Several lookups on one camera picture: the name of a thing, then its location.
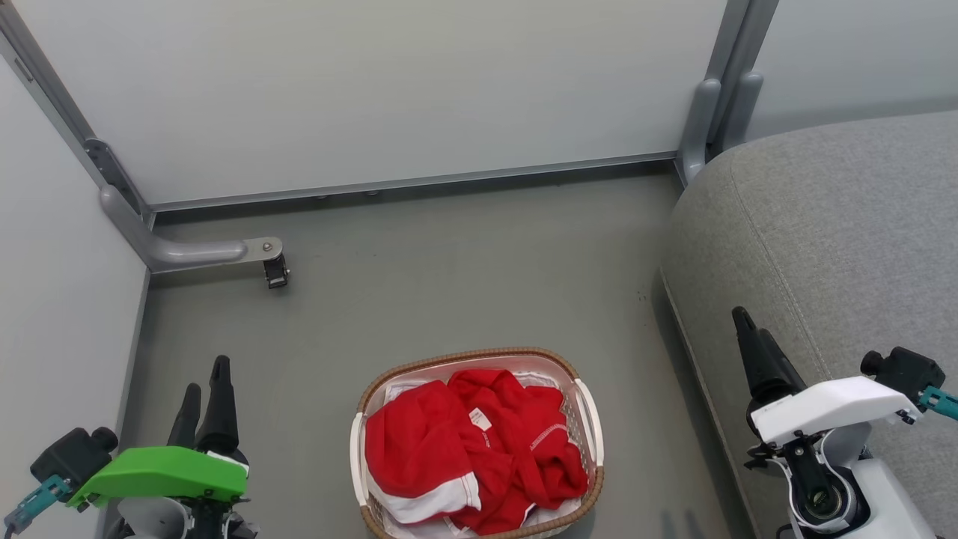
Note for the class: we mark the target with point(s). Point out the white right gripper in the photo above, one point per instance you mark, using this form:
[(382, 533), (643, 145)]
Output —
[(831, 408)]

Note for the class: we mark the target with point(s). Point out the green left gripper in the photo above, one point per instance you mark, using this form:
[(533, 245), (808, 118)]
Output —
[(161, 473)]

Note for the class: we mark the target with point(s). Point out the red and white garment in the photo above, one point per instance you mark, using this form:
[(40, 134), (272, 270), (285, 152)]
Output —
[(449, 442)]

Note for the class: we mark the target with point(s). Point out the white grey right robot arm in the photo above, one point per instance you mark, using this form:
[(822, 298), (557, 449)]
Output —
[(891, 501)]

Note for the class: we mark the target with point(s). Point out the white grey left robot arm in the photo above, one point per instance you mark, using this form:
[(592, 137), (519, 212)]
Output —
[(150, 520)]

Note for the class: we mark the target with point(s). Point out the grey fabric sofa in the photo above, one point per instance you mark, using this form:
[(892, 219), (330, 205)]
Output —
[(861, 224)]

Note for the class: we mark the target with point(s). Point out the black metal caster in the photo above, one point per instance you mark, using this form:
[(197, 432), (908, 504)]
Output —
[(275, 272)]

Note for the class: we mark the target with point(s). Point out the grey partition foot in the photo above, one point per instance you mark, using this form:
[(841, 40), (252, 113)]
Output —
[(187, 253)]

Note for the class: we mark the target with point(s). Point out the white woven laundry basket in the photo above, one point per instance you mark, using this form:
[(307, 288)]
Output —
[(591, 419)]

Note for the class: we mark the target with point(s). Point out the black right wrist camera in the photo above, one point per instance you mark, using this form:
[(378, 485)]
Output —
[(902, 370)]

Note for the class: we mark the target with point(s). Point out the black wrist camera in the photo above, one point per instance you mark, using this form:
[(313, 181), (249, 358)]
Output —
[(71, 457), (902, 370)]

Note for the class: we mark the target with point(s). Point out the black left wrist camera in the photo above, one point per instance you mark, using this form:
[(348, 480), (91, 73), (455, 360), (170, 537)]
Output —
[(71, 457)]

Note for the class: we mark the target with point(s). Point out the grey double partition post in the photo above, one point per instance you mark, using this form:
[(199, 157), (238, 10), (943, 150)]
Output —
[(722, 90)]

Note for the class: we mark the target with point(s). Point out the grey partition base rail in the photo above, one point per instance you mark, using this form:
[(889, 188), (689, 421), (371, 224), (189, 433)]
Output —
[(412, 183)]

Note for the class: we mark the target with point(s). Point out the grey partition corner post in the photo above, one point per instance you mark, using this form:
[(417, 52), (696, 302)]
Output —
[(67, 105)]

